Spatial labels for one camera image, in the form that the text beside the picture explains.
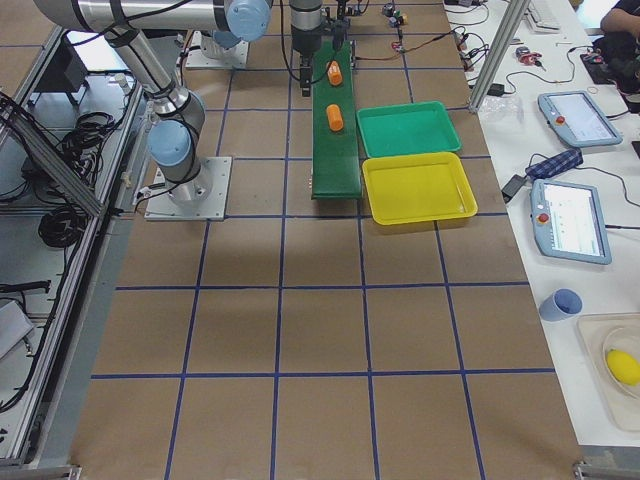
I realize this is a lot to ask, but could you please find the clear plastic bag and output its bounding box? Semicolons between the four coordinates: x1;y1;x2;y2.
478;95;524;123

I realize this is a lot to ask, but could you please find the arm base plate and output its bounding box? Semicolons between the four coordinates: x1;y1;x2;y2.
144;157;232;221
185;31;249;70

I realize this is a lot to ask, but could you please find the green conveyor belt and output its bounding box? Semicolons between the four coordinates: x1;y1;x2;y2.
311;40;362;199

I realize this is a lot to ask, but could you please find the beige tray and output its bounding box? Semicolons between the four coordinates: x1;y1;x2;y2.
576;313;639;433

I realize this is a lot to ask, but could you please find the blue checkered pouch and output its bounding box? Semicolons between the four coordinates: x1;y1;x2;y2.
525;148;583;180

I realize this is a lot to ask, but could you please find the aluminium frame post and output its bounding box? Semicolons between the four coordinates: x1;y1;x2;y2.
468;0;529;113

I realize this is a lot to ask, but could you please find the orange cylinder 4680 label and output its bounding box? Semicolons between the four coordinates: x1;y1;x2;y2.
326;60;343;87

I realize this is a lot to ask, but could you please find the teach pendant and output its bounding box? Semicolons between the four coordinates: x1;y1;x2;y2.
537;91;622;148
530;179;612;265

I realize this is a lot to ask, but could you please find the yellow lemon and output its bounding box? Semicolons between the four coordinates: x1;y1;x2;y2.
606;350;639;386

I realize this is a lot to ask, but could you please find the red black power cable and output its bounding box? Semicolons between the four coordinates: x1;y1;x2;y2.
355;27;466;62

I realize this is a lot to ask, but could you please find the yellow plastic tray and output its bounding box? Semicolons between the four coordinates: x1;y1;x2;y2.
362;152;478;226

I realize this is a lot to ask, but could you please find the green plastic tray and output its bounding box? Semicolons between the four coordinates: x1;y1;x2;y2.
356;101;462;158

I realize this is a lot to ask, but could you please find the blue plastic cup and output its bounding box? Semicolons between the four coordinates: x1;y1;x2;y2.
539;288;583;322

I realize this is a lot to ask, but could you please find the orange cylinder plain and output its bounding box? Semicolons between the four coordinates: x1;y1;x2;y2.
325;104;344;132

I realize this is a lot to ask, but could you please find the teach pendant far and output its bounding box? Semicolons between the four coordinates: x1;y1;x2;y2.
537;91;622;148

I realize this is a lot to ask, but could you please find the black power adapter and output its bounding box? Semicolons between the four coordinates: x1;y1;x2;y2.
501;174;527;204

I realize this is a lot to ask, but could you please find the teach pendant near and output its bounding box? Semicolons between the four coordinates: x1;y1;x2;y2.
530;179;612;265

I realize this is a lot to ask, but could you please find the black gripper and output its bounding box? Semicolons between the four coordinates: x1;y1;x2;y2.
330;0;365;50
289;0;331;97

